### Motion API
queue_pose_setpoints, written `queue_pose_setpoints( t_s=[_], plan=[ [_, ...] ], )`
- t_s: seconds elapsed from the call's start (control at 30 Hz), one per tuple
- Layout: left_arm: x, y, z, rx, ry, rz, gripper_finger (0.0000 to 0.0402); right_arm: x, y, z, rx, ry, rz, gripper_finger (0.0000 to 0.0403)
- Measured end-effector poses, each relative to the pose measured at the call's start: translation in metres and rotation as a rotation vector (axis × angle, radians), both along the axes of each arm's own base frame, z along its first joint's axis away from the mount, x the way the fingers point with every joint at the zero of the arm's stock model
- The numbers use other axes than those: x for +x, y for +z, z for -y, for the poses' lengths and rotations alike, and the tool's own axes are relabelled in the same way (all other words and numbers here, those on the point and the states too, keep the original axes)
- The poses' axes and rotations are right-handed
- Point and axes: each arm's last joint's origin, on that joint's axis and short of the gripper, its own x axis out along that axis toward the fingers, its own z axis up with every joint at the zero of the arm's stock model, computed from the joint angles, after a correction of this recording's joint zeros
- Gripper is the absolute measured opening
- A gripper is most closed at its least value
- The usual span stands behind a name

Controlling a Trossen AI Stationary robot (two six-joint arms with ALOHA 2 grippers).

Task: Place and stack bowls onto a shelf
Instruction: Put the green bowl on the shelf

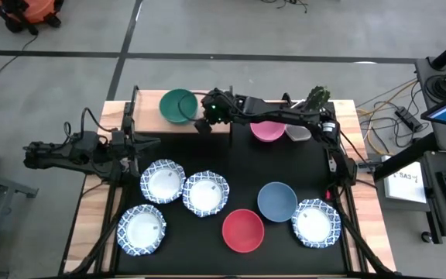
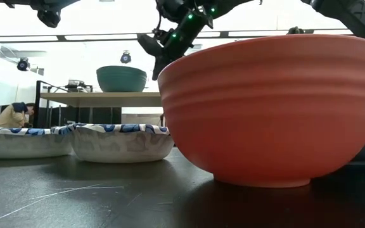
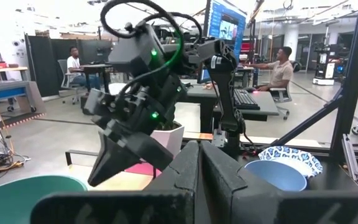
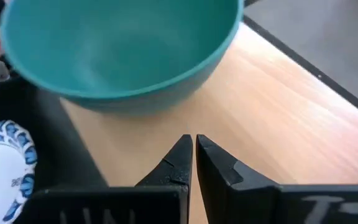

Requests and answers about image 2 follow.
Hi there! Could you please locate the green plastic bowl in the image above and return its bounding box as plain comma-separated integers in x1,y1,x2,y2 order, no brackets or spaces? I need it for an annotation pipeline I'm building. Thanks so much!
96,65,148,93

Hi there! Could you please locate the black monitor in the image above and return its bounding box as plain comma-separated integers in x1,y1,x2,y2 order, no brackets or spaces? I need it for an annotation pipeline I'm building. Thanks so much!
0,104,12,121

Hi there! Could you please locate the blue patterned paper bowl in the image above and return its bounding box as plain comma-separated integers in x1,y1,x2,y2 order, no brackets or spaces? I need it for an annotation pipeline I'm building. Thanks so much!
51,123,176,164
0,125,74,159

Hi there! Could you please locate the orange plastic bowl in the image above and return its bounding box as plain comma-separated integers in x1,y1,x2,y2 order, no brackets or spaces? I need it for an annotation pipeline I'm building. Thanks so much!
157,34,365,189

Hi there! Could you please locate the black desk equipment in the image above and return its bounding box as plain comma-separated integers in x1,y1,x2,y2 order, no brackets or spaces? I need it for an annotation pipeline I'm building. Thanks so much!
64,79,94,94

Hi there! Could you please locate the small dark object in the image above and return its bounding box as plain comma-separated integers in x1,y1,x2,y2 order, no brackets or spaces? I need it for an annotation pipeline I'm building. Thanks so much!
286,26,305,35

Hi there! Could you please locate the black ceiling spotlight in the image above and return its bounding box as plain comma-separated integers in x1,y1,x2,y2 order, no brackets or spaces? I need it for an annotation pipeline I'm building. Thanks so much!
120,50,132,65
16,57,30,72

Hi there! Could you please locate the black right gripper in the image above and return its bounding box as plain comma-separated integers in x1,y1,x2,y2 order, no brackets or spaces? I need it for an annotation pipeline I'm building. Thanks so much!
137,6,215,82

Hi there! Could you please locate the black overhead rail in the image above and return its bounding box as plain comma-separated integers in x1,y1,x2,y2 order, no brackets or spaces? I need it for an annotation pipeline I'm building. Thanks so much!
0,29,354,44

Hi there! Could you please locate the person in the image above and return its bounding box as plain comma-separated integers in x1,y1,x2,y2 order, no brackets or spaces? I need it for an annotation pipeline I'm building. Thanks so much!
0,101,36,129

